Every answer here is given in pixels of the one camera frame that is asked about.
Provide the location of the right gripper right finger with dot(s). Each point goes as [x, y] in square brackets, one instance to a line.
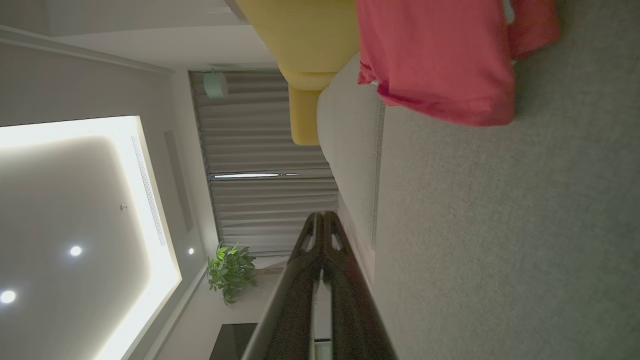
[355, 315]

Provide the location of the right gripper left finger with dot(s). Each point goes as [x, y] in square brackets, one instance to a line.
[292, 305]

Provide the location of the red shorts white trim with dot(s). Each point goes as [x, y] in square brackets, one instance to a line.
[440, 60]

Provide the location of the green potted tree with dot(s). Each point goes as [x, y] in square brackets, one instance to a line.
[230, 272]

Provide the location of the grey curtain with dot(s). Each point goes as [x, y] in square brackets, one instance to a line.
[250, 135]
[270, 215]

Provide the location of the grey sofa seat cushion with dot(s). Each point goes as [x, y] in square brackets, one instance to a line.
[350, 150]

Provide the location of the large grey sofa seat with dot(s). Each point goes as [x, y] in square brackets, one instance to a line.
[500, 225]

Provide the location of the white linear ceiling vent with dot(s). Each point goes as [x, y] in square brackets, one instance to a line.
[148, 190]

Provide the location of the small yellow sofa backrest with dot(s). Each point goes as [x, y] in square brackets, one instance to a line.
[302, 117]

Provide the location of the medium yellow sofa backrest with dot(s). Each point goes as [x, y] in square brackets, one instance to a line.
[307, 81]

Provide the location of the floor lamp mint shade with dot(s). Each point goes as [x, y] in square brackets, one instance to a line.
[215, 85]

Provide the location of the large yellow sofa backrest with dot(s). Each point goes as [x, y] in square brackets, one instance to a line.
[305, 30]

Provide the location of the black wall television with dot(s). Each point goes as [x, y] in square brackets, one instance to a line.
[235, 345]

